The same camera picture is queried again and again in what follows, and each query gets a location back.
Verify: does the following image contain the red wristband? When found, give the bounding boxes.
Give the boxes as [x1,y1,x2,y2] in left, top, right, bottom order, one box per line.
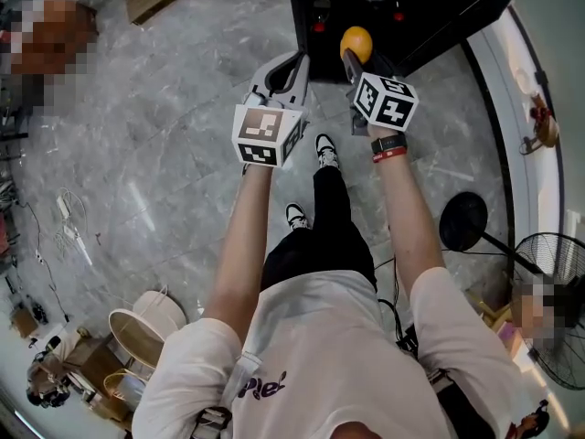
[372,147,408,164]

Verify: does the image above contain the round beige bucket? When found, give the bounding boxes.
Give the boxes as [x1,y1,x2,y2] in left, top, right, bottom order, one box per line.
[108,289,187,370]

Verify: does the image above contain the person's right forearm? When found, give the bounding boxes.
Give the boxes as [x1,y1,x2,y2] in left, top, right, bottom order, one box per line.
[372,153,447,301]

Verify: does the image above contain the dark wooden cabinet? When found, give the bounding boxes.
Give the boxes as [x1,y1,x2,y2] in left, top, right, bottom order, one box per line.
[58,331,133,423]

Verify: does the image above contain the round wire basket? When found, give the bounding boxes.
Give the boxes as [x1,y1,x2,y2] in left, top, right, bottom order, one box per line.
[103,368,147,411]

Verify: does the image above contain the black pedestal fan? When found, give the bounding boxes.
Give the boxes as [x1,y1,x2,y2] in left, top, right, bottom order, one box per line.
[439,191,585,391]

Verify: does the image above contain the black wristwatch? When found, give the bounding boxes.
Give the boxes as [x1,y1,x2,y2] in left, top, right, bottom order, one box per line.
[369,134,408,155]

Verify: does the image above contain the wooden cabinet with white top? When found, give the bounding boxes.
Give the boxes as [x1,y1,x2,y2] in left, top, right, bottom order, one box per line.
[11,0,100,89]

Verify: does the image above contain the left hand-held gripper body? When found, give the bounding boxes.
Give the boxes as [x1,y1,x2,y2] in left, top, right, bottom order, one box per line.
[231,87,310,169]

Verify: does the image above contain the yellow-orange round fruit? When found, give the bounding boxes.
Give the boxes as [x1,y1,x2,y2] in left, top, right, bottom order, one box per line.
[340,26,374,63]

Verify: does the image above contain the black trousers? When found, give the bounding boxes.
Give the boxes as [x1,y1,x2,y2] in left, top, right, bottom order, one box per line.
[260,166,378,292]

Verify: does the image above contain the person's left forearm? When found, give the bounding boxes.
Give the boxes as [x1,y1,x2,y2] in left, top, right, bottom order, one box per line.
[203,165,274,342]

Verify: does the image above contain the white t-shirt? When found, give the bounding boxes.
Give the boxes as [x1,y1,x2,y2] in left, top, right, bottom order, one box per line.
[131,266,549,439]

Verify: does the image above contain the black and white sneaker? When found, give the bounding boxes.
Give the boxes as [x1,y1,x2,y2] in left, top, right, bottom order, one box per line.
[285,202,311,231]
[314,134,342,169]

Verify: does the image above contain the cardboard box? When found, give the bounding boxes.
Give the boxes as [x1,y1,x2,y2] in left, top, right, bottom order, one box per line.
[9,306,40,337]

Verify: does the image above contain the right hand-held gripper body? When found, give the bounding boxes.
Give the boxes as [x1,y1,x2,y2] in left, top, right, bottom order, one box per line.
[346,71,420,137]

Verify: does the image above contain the black mini fridge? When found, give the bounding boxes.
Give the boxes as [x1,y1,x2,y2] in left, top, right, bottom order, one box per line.
[285,0,527,85]

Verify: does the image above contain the white counter unit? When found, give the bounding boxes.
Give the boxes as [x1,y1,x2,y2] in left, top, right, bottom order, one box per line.
[461,2,585,292]

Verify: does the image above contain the small brown wooden ornament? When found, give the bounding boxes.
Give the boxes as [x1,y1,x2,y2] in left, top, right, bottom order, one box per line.
[520,93,561,155]

